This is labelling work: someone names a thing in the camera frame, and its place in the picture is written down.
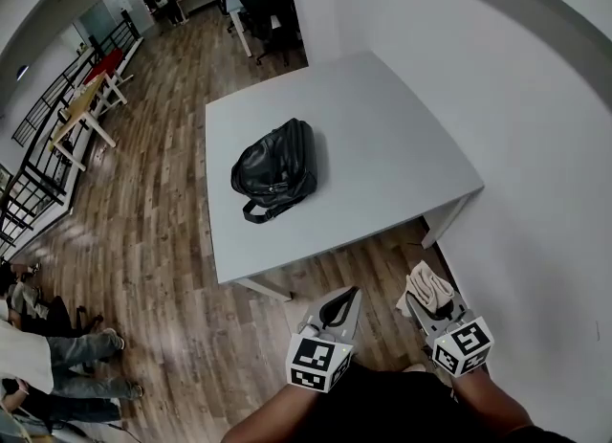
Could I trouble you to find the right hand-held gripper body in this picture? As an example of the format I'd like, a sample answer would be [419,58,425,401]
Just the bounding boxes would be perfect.
[419,308,494,379]

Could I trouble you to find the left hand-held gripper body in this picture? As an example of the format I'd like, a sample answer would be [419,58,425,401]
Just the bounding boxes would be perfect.
[286,320,356,393]

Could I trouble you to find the beige cloth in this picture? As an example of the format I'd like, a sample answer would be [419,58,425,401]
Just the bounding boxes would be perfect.
[404,260,456,317]

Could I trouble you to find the black leather bag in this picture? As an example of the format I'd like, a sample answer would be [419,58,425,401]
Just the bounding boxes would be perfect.
[230,118,319,226]

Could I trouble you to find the person's right forearm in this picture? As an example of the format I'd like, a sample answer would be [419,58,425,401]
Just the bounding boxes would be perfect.
[451,366,535,437]

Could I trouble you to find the person's left forearm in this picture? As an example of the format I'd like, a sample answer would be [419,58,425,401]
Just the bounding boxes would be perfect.
[224,381,319,443]

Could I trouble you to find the white table leg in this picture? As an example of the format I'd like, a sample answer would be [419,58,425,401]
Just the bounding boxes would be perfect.
[233,277,295,303]
[420,193,472,251]

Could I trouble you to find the person's black t-shirt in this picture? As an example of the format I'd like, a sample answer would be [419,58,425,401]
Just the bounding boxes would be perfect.
[267,366,589,443]

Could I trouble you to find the black metal railing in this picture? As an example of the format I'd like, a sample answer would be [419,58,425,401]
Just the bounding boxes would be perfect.
[0,17,144,251]

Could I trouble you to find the wooden top table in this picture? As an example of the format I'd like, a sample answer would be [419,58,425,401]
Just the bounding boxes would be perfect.
[50,70,129,172]

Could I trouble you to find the pale blue top desk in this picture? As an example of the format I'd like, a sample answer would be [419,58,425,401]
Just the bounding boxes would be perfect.
[224,0,283,58]

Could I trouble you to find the red top table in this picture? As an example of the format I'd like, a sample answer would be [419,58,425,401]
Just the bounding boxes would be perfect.
[84,47,135,86]

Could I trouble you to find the frosted glass partition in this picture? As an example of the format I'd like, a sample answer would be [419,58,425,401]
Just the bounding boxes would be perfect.
[78,0,114,38]

